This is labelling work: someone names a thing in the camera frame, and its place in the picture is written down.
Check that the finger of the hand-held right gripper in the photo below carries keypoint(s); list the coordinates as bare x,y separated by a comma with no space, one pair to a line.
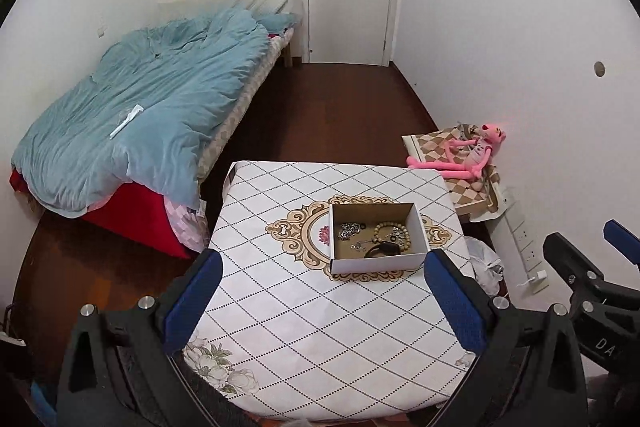
565,252
622,239

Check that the blue pillow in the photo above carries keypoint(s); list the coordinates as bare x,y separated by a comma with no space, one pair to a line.
280,22

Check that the white power strip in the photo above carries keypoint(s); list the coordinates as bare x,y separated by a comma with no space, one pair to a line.
525,247

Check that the black wristband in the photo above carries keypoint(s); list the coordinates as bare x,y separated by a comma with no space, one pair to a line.
382,249

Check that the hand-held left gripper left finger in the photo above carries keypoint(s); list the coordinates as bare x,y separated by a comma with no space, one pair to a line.
192,307

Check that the table with patterned cloth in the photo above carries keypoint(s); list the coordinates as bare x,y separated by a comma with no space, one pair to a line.
300,332

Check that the cardboard box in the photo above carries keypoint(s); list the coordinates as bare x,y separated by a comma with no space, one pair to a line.
380,263

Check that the red bed sheet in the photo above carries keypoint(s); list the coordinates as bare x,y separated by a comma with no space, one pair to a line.
135,212

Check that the white plastic bag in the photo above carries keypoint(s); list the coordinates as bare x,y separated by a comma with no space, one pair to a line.
480,257

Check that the pink patterned sheet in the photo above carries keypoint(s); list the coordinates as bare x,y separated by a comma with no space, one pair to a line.
187,227

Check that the pink plush toy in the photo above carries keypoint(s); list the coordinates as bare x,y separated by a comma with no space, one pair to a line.
477,152

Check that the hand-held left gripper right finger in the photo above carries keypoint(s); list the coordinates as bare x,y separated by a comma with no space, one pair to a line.
455,302

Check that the blue duvet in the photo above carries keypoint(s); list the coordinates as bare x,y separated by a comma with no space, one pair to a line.
150,107

